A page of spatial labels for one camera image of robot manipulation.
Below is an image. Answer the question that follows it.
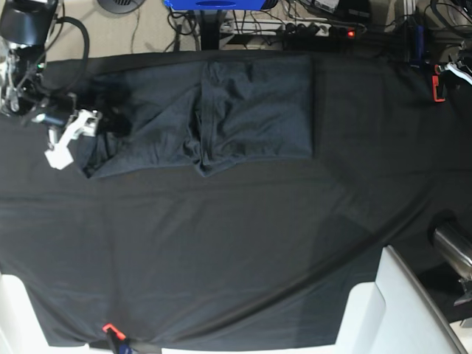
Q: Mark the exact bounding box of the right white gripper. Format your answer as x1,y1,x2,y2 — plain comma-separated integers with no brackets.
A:
48,107,131,150

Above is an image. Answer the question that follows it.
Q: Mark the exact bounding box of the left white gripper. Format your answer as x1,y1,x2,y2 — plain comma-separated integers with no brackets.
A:
440,42,471,85

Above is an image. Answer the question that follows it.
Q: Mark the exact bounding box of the dark grey T-shirt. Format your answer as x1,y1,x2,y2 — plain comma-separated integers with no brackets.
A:
74,55,314,178

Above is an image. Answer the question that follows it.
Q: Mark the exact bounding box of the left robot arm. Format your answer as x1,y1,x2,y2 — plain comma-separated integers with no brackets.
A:
430,1,471,85

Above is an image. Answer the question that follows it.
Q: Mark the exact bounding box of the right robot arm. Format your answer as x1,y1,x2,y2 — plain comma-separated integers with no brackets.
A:
1,1,131,153

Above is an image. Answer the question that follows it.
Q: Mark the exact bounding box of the orange black clamp right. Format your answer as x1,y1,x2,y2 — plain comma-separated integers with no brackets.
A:
431,64,447,103

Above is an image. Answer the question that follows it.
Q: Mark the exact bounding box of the orange black clamp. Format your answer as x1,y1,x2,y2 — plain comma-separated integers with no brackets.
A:
102,323,134,354
431,64,447,103

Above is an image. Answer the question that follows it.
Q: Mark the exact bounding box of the blue plastic bin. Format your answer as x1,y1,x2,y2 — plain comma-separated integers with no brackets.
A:
164,0,265,11

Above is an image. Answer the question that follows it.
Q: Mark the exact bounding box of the black table leg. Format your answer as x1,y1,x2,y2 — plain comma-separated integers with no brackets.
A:
198,10,226,51

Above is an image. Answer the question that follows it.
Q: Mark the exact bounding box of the shiny metal pole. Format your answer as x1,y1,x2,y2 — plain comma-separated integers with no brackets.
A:
430,220,471,281

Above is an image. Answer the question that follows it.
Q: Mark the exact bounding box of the white power strip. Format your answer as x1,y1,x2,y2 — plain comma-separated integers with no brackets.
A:
220,18,331,37

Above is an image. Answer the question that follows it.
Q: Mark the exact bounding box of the black table cloth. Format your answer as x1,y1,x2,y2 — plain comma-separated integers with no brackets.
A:
1,51,471,351

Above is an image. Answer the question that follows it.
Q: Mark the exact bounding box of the orange black clamp bottom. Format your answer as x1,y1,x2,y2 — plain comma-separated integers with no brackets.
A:
102,323,134,354

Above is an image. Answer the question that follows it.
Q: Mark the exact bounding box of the white panel left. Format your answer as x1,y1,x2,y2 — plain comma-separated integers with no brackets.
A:
0,273,89,354

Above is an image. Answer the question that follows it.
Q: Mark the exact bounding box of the white panel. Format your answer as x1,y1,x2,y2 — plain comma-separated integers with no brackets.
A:
0,273,89,354
335,246,467,353

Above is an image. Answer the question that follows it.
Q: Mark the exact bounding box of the white panel right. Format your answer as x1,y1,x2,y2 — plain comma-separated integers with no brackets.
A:
335,246,467,353

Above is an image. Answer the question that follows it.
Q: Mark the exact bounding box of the blue clamp handle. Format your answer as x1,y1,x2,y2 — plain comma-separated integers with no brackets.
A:
408,25,425,67

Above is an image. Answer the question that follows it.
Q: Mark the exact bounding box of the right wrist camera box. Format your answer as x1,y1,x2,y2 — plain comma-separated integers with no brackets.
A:
44,145,74,170

